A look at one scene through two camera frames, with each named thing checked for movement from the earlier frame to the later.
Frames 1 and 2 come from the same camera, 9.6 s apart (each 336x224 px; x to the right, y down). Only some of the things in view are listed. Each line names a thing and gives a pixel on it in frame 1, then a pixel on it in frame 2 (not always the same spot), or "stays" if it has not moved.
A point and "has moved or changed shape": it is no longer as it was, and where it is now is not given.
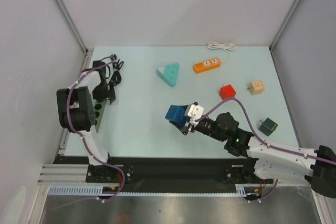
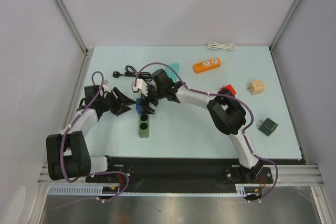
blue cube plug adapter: (176, 113) → (138, 105)
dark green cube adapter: (268, 126) stays
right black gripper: (187, 125) → (152, 98)
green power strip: (98, 109) has moved or changed shape
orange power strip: (207, 65) stays
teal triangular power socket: (168, 73) stays
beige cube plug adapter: (256, 87) stays
